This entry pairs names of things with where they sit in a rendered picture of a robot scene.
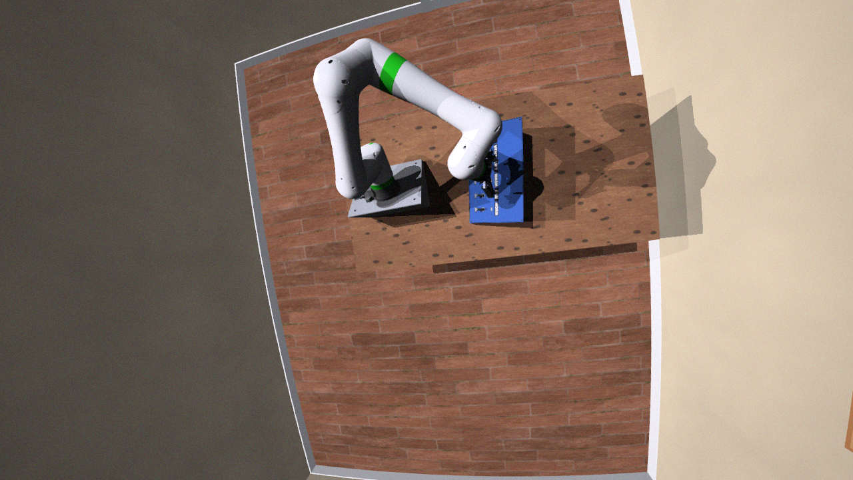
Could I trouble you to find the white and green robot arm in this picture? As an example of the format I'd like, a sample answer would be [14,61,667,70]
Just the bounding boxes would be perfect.
[313,38,502,203]

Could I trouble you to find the blue switch console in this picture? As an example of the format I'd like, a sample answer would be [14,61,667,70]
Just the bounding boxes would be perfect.
[469,117,524,223]

